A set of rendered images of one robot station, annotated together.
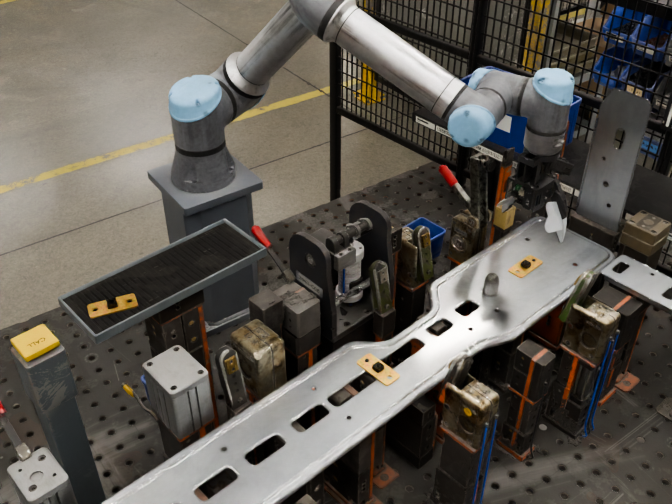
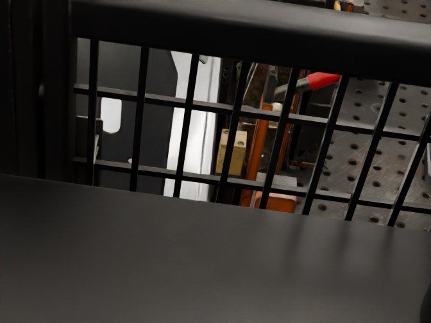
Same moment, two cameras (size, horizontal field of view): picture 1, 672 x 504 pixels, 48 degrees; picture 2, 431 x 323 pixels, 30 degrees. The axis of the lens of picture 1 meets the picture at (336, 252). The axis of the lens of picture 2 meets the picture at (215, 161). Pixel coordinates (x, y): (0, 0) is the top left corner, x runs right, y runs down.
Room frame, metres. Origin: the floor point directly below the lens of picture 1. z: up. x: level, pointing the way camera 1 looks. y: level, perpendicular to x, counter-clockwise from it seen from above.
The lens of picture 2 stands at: (1.98, -1.04, 1.75)
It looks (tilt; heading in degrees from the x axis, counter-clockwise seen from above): 42 degrees down; 129
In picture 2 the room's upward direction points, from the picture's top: 10 degrees clockwise
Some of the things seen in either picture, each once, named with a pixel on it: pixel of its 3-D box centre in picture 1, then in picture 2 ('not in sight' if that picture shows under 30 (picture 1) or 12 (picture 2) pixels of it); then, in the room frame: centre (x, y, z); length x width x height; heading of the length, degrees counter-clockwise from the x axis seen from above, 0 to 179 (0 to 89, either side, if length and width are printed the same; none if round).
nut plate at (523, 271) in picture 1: (525, 264); not in sight; (1.33, -0.42, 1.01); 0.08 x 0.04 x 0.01; 133
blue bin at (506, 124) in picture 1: (514, 111); not in sight; (1.90, -0.49, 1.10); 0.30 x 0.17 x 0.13; 45
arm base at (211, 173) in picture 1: (202, 157); not in sight; (1.55, 0.31, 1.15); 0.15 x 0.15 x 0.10
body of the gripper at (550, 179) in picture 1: (535, 175); not in sight; (1.30, -0.40, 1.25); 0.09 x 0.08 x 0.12; 132
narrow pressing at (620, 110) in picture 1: (610, 161); (113, 157); (1.50, -0.63, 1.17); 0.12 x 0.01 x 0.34; 43
